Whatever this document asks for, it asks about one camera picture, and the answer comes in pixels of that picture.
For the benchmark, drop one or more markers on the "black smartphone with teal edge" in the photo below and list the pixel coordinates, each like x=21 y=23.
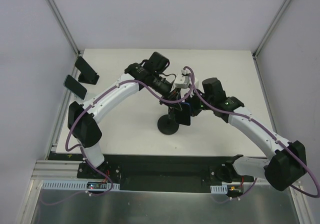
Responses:
x=75 y=87

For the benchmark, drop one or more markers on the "black round-base clamp stand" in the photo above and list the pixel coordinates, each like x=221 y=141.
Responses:
x=166 y=124

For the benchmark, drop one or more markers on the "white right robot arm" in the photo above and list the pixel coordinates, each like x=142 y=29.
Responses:
x=284 y=160

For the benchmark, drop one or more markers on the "aluminium frame rail left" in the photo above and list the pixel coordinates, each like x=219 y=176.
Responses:
x=63 y=26

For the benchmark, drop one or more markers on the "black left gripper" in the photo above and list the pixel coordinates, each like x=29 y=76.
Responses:
x=172 y=95

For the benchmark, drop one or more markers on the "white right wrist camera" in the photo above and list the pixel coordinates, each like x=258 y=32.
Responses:
x=194 y=85

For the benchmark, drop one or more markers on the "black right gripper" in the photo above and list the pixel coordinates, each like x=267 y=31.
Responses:
x=194 y=104

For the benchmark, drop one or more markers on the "smartphone with blue edge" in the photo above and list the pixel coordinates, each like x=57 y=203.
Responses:
x=182 y=116

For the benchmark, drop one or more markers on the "aluminium frame rail right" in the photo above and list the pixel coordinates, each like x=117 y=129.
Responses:
x=272 y=27

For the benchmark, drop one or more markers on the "white slotted cable duct left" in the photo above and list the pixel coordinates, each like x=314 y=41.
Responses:
x=73 y=185

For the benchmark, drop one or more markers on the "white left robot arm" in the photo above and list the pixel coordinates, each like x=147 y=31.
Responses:
x=84 y=118

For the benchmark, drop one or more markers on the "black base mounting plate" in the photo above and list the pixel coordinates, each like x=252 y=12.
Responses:
x=152 y=173

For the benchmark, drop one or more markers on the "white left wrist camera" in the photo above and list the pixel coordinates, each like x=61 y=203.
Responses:
x=182 y=80

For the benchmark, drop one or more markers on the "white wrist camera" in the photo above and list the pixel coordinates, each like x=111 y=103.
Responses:
x=194 y=85
x=182 y=80

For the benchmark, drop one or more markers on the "white slotted cable duct right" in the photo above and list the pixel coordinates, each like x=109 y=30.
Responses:
x=219 y=189

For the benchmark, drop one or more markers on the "aluminium frame rail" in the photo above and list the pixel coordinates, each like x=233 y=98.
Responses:
x=63 y=26
x=272 y=27

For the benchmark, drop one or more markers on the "white slotted cable duct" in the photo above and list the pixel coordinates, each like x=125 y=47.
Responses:
x=219 y=189
x=73 y=185

